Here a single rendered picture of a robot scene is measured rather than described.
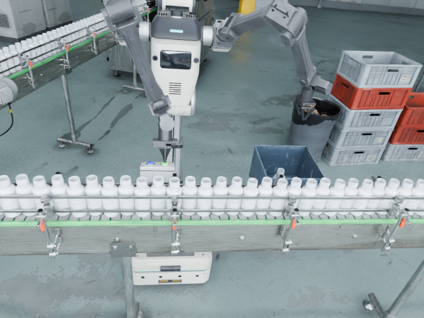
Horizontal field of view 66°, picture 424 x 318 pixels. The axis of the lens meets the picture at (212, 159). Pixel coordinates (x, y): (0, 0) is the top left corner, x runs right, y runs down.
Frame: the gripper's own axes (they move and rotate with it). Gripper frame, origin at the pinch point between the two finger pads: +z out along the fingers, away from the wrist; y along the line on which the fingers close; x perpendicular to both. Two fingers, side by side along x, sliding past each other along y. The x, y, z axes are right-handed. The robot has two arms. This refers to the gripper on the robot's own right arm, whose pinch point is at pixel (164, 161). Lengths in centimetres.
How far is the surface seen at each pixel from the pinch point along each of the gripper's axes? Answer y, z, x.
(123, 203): -14.8, 12.1, -16.9
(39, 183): -42.8, 3.3, -19.8
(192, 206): 10.8, 13.3, -16.5
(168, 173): 1.6, 4.1, -4.1
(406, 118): 243, 0, 176
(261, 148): 55, 4, 46
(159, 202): -1.5, 11.4, -17.3
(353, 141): 188, 25, 175
